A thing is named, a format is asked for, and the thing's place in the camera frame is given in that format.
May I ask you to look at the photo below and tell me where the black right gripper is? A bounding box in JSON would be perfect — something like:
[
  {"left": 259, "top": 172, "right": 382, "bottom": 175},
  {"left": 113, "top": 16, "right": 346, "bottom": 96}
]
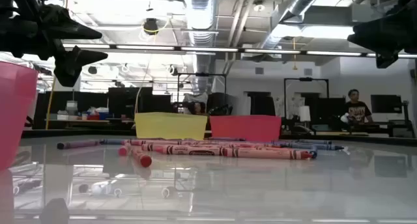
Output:
[{"left": 347, "top": 0, "right": 417, "bottom": 69}]

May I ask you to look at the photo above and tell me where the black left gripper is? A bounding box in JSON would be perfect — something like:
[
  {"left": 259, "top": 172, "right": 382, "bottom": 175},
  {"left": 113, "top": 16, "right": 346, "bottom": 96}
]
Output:
[{"left": 0, "top": 0, "right": 109, "bottom": 87}]

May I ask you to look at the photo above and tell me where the purple crayon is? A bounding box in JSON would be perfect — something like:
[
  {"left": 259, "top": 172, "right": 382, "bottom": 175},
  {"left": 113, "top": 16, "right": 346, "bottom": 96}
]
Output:
[
  {"left": 57, "top": 139, "right": 102, "bottom": 150},
  {"left": 208, "top": 136, "right": 247, "bottom": 143}
]

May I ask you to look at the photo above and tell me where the blue crayon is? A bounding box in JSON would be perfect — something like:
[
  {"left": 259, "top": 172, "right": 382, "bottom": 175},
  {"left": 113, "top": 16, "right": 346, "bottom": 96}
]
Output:
[
  {"left": 99, "top": 138, "right": 128, "bottom": 145},
  {"left": 272, "top": 141, "right": 345, "bottom": 151},
  {"left": 295, "top": 139, "right": 333, "bottom": 145}
]

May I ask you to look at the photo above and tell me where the black computer monitor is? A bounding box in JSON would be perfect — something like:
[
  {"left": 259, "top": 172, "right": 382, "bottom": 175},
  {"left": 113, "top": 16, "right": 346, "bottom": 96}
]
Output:
[{"left": 370, "top": 94, "right": 403, "bottom": 114}]

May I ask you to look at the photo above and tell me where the wide black partition panel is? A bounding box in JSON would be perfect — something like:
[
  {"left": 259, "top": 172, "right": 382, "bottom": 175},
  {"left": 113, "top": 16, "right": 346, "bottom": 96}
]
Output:
[{"left": 34, "top": 91, "right": 109, "bottom": 121}]

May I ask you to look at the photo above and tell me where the white plastic container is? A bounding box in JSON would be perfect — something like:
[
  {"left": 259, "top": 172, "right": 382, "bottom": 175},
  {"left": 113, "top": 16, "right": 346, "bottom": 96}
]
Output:
[{"left": 65, "top": 100, "right": 79, "bottom": 117}]

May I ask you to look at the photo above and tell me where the person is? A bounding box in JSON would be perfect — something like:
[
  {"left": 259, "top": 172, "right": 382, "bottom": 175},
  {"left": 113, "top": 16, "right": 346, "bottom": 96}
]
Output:
[
  {"left": 190, "top": 101, "right": 207, "bottom": 116},
  {"left": 340, "top": 89, "right": 375, "bottom": 124}
]

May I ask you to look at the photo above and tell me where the wooden workbench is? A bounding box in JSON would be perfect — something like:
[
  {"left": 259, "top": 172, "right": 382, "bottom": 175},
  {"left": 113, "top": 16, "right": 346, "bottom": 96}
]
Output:
[{"left": 44, "top": 119, "right": 111, "bottom": 124}]

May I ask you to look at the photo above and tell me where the black desk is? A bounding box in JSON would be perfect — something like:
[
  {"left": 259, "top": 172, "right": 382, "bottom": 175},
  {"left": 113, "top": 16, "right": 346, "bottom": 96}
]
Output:
[{"left": 350, "top": 119, "right": 416, "bottom": 139}]

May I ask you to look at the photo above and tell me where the black screen panel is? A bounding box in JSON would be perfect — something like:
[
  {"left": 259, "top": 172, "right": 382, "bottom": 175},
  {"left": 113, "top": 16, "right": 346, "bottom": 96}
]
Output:
[
  {"left": 311, "top": 97, "right": 347, "bottom": 126},
  {"left": 108, "top": 86, "right": 154, "bottom": 119}
]

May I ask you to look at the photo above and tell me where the large pink plastic tray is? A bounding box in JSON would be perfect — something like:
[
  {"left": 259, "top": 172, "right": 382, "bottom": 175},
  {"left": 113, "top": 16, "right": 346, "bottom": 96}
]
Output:
[{"left": 0, "top": 61, "right": 39, "bottom": 171}]

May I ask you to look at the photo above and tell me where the white paper towel roll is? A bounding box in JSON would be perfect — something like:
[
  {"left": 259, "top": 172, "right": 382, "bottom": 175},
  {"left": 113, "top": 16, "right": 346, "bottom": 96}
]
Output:
[{"left": 298, "top": 105, "right": 311, "bottom": 122}]

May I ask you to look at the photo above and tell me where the yellow plastic bin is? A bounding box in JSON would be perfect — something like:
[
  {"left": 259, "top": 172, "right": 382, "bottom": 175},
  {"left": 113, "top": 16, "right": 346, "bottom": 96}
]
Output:
[{"left": 134, "top": 111, "right": 209, "bottom": 141}]

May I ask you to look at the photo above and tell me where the long white light strip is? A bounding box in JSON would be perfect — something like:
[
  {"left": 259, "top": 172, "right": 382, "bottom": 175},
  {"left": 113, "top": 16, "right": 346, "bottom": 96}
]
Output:
[{"left": 61, "top": 43, "right": 417, "bottom": 59}]

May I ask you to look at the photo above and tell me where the small pink plastic bin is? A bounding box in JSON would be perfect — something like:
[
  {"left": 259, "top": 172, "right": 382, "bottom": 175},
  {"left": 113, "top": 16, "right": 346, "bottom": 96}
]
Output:
[{"left": 210, "top": 115, "right": 283, "bottom": 143}]

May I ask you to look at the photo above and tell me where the black ceiling dome camera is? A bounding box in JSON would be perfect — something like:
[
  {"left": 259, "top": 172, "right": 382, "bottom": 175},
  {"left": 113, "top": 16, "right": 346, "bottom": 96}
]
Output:
[{"left": 142, "top": 18, "right": 160, "bottom": 36}]

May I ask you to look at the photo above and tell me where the smooth silver ventilation duct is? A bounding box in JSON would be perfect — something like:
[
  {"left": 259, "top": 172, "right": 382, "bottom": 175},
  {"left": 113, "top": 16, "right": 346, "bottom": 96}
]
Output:
[{"left": 259, "top": 0, "right": 326, "bottom": 51}]

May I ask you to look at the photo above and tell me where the ribbed silver ventilation duct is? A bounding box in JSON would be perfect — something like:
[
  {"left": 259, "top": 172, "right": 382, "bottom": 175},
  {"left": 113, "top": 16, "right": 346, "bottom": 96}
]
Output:
[{"left": 181, "top": 0, "right": 220, "bottom": 94}]

